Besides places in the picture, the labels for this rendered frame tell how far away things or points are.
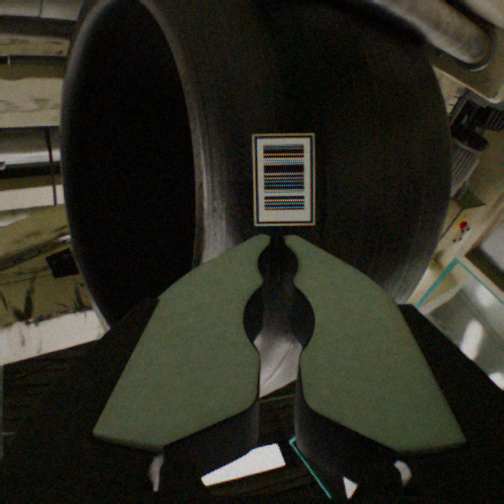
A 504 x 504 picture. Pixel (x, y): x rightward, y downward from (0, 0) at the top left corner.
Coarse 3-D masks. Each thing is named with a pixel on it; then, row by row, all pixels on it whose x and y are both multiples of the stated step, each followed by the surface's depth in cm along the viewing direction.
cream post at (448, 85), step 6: (438, 72) 52; (438, 78) 53; (444, 78) 54; (450, 78) 55; (444, 84) 55; (450, 84) 56; (456, 84) 57; (444, 90) 57; (450, 90) 58; (444, 96) 58; (450, 96) 59
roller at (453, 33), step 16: (352, 0) 27; (368, 0) 27; (384, 0) 28; (400, 0) 28; (416, 0) 29; (432, 0) 31; (384, 16) 30; (400, 16) 30; (416, 16) 31; (432, 16) 32; (448, 16) 33; (464, 16) 36; (416, 32) 33; (432, 32) 34; (448, 32) 34; (464, 32) 36; (480, 32) 39; (448, 48) 38; (464, 48) 38; (480, 48) 40
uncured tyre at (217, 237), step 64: (128, 0) 38; (192, 0) 27; (256, 0) 25; (320, 0) 27; (128, 64) 62; (192, 64) 28; (256, 64) 25; (320, 64) 25; (384, 64) 30; (64, 128) 57; (128, 128) 71; (192, 128) 28; (256, 128) 25; (320, 128) 25; (384, 128) 29; (448, 128) 37; (64, 192) 60; (128, 192) 74; (192, 192) 80; (320, 192) 26; (384, 192) 30; (448, 192) 38; (128, 256) 71; (192, 256) 78; (384, 256) 32
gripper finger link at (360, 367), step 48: (288, 240) 12; (288, 288) 12; (336, 288) 10; (336, 336) 8; (384, 336) 8; (336, 384) 7; (384, 384) 7; (432, 384) 7; (336, 432) 6; (384, 432) 6; (432, 432) 6
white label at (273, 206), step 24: (264, 144) 25; (288, 144) 25; (312, 144) 25; (264, 168) 26; (288, 168) 25; (312, 168) 25; (264, 192) 26; (288, 192) 26; (312, 192) 26; (264, 216) 26; (288, 216) 26; (312, 216) 26
